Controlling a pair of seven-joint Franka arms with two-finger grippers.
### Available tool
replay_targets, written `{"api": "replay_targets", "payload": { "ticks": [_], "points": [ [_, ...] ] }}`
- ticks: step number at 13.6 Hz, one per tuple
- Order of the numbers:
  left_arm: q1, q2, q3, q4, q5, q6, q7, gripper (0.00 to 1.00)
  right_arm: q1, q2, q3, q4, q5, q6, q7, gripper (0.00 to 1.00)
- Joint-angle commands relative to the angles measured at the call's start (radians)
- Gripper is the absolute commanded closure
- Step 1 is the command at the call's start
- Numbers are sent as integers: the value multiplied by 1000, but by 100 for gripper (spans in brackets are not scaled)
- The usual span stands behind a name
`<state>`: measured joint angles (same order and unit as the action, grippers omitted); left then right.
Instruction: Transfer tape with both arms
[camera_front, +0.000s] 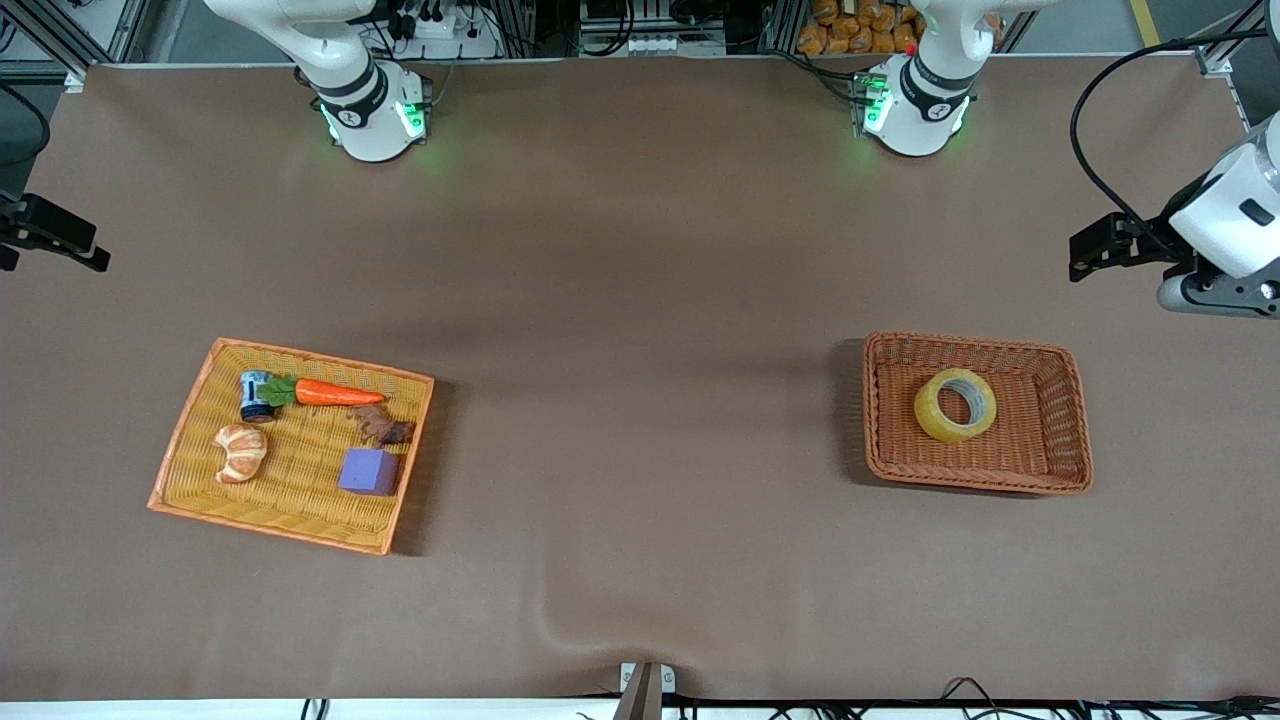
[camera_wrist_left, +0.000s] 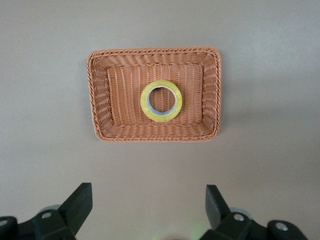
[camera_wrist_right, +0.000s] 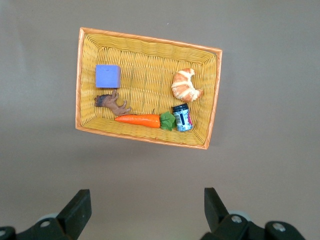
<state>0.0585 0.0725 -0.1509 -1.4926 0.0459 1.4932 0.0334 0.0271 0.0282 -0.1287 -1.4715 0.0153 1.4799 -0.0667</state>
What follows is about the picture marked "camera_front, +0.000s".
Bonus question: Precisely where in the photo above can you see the yellow wicker tray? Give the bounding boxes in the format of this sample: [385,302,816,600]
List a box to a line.
[147,337,436,556]

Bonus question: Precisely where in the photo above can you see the white power strip with plugs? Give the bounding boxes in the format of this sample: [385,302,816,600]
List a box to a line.
[392,4,503,61]

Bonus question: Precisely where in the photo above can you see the purple foam cube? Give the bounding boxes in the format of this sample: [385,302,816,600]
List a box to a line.
[338,448,401,497]

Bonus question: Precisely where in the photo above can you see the brown toy figure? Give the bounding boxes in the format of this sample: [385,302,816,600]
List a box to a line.
[347,404,416,447]

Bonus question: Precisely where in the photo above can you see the pile of orange items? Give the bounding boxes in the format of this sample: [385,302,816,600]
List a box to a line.
[797,0,923,57]

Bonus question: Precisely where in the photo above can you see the brown wicker basket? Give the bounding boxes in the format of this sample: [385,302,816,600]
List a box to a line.
[862,331,1095,497]

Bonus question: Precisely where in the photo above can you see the yellow clear tape roll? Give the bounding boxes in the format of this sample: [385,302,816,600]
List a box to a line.
[913,367,998,445]

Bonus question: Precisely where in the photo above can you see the toy croissant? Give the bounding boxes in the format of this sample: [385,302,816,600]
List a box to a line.
[213,423,269,485]

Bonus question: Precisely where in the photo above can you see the long white power strip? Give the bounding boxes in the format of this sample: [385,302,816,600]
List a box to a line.
[580,30,727,57]

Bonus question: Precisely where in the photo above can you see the metal table clamp bracket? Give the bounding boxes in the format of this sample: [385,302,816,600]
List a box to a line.
[619,661,678,697]

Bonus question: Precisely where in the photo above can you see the aluminium frame profile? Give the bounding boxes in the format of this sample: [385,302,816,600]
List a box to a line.
[0,0,151,93]
[1194,8,1269,81]

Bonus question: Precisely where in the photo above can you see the orange toy carrot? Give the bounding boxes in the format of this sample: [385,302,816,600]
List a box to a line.
[258,375,387,409]

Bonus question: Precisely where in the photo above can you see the small blue white can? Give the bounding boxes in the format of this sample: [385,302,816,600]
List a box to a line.
[239,370,276,424]

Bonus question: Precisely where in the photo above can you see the grey camera pole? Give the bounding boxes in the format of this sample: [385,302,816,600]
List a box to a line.
[612,662,663,720]

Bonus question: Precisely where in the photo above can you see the black floor cables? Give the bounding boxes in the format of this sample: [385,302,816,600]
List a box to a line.
[680,676,1280,720]

